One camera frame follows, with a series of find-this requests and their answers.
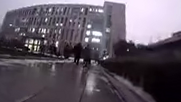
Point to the dark bushes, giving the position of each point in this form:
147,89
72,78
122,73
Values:
56,50

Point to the dark-roofed building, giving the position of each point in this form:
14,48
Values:
177,40

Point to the person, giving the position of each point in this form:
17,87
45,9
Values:
77,52
87,55

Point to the wet grey paved path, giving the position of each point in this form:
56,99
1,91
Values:
63,87

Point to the long dark hedge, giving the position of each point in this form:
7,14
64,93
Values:
162,76

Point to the large curved grey building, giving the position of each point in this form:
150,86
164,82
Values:
68,24

